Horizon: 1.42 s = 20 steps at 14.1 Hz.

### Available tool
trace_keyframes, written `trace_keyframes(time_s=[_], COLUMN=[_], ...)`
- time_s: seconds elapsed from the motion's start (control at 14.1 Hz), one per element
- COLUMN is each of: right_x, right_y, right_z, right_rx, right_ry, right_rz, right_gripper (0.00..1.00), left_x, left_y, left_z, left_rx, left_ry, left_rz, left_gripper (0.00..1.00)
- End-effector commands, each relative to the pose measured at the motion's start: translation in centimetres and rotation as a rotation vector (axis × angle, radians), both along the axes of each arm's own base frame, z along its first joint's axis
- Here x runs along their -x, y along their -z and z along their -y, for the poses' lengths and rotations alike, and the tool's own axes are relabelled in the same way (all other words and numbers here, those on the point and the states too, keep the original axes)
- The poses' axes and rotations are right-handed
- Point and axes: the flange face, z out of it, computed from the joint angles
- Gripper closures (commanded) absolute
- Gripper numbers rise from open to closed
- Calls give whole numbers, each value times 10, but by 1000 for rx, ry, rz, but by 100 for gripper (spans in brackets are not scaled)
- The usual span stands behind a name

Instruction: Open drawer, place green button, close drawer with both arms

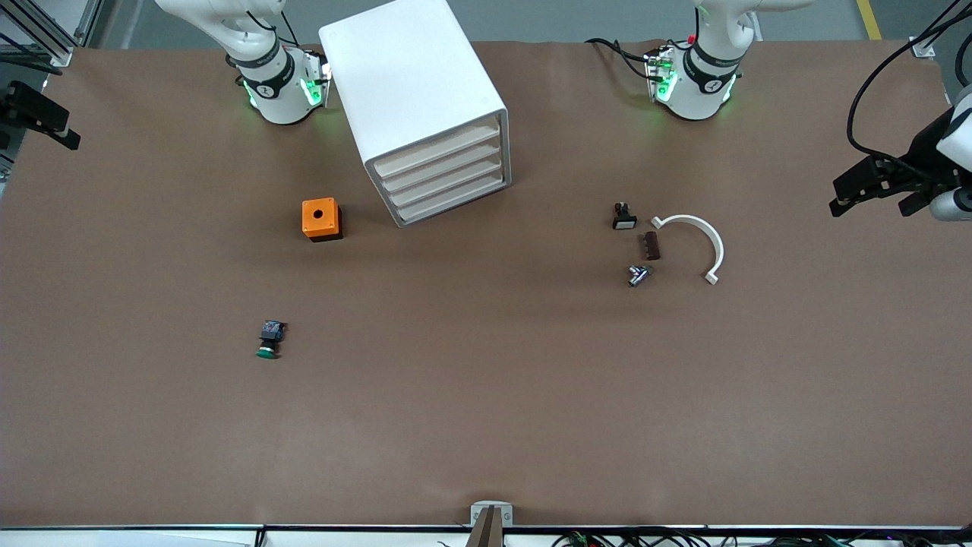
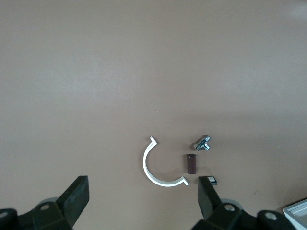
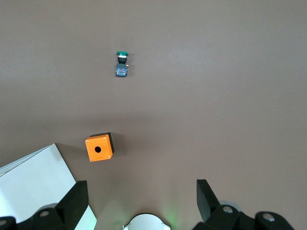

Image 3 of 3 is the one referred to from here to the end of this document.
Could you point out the orange push button enclosure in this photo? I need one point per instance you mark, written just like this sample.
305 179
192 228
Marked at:
105 146

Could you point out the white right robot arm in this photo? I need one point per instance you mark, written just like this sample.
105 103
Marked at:
146 222

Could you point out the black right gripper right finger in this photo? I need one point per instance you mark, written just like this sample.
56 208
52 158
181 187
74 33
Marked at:
211 210

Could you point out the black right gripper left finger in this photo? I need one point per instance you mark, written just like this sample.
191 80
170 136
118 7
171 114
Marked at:
72 206

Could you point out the green push button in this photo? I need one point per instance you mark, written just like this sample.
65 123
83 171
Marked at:
121 69

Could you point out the white drawer cabinet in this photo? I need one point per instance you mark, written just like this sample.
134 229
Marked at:
36 179

